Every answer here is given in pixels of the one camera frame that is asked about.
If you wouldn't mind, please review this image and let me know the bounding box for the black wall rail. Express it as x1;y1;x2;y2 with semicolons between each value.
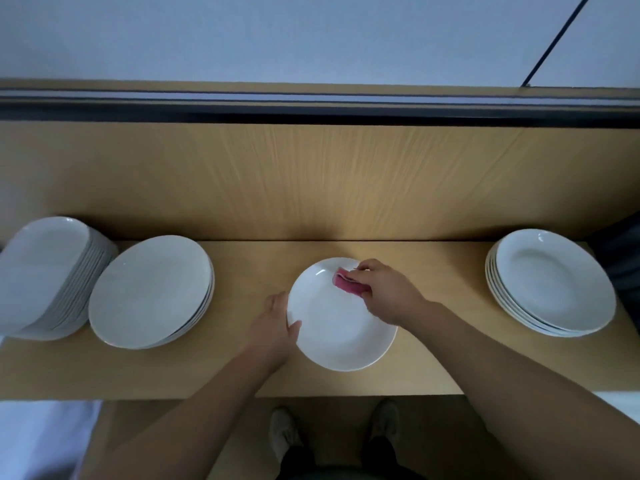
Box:
0;89;640;129

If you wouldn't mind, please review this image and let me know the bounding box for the stack of white round plates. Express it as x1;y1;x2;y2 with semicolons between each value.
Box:
485;229;618;339

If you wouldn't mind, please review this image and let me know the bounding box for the pink cleaning cloth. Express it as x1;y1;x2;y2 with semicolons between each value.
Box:
333;269;372;296

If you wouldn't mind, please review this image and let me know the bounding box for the person's right hand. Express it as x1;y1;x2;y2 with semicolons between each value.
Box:
345;259;433;329

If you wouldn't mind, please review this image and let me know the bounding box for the stack of cleaned round plates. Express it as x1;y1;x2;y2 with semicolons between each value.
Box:
89;235;215;350

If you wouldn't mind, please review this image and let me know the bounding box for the white bed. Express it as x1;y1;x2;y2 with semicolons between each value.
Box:
0;335;103;480

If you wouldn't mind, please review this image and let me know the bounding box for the person's right forearm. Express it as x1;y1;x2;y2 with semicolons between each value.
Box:
410;303;640;480

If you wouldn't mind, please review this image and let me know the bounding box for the person's left forearm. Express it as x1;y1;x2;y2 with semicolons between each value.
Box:
90;349;289;480

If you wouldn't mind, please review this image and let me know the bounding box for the person's left hand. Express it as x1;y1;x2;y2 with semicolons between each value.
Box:
245;291;302;372

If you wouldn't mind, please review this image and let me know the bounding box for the grey curtain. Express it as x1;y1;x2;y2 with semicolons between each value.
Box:
590;209;640;331

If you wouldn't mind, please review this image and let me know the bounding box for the pile of white oblong plates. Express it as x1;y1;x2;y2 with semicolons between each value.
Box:
0;215;119;342

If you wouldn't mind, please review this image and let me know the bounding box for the white glossy round plate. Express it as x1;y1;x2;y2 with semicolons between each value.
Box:
287;257;399;373

